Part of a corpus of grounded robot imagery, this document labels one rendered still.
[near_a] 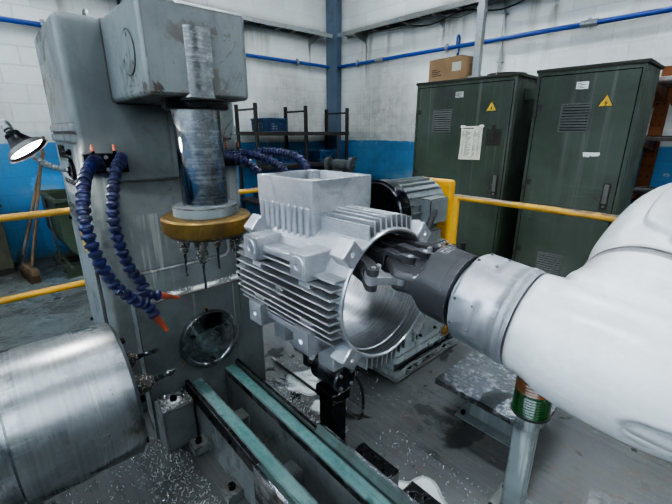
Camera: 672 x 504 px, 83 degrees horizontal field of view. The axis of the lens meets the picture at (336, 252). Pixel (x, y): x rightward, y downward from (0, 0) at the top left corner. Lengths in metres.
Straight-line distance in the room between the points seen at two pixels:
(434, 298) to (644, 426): 0.17
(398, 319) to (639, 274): 0.28
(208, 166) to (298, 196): 0.35
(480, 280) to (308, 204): 0.22
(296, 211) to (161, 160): 0.57
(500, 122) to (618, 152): 0.92
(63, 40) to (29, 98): 4.87
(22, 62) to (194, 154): 5.14
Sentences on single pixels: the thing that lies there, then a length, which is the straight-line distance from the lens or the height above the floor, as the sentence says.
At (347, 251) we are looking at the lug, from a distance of 0.39.
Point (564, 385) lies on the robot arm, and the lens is 0.33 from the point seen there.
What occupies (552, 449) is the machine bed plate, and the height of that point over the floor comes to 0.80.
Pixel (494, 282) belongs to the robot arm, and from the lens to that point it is 0.35.
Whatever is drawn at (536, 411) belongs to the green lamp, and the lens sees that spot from 0.77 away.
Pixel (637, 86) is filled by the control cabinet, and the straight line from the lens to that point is 3.48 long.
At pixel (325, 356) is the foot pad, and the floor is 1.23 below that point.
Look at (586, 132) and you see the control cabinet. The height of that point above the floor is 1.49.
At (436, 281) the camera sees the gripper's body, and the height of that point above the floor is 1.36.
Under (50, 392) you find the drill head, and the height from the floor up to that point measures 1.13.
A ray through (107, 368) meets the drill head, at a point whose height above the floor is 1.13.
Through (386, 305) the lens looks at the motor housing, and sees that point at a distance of 0.55.
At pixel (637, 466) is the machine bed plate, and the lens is 1.16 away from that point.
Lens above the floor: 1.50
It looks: 17 degrees down
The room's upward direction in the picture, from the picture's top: straight up
